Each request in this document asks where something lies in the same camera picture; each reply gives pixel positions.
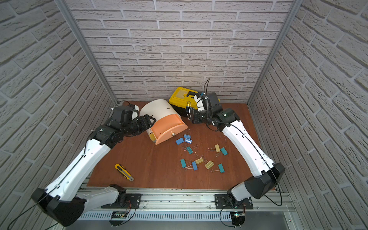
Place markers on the circuit board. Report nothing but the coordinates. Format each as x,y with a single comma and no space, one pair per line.
118,218
237,219

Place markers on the right circuit board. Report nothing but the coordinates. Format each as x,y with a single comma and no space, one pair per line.
237,219

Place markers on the teal binder clip left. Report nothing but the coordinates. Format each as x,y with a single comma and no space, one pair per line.
183,163

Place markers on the orange top drawer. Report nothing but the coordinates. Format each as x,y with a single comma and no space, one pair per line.
167,127

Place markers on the yellow binder clip small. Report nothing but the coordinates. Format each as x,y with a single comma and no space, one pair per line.
199,161

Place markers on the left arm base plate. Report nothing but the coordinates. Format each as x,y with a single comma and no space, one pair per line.
126,201

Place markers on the blue binder clip shiny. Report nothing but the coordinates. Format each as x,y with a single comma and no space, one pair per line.
189,140

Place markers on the blue binder clip left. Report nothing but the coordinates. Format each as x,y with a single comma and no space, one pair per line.
179,141

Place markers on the teal binder clip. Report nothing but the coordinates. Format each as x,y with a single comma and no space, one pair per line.
191,149
222,152
219,168
183,163

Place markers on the teal binder clip upper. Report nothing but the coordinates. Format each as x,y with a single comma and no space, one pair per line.
191,149

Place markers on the aluminium rail frame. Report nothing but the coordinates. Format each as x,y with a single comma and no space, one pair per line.
190,205

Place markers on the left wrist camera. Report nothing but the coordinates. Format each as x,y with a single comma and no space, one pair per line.
125,113

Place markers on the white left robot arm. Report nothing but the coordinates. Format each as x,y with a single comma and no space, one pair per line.
61,199

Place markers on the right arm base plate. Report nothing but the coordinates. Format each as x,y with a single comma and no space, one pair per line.
225,201

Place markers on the teal binder clip lower right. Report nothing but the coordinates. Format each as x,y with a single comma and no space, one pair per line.
219,168

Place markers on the yellow utility knife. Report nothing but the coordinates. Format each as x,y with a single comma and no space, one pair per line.
122,170

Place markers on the round white drawer cabinet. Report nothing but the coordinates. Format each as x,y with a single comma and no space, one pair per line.
157,109

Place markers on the yellow black toolbox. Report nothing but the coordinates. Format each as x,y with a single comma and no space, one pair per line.
179,100

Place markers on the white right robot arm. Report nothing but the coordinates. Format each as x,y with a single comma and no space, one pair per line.
265,173

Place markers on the left circuit board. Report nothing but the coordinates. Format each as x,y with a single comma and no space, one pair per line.
118,218

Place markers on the blue binder clip lower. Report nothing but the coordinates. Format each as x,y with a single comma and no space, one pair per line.
193,166

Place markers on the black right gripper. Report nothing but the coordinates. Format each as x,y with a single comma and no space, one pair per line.
195,119

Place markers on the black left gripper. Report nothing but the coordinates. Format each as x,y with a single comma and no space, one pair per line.
142,124

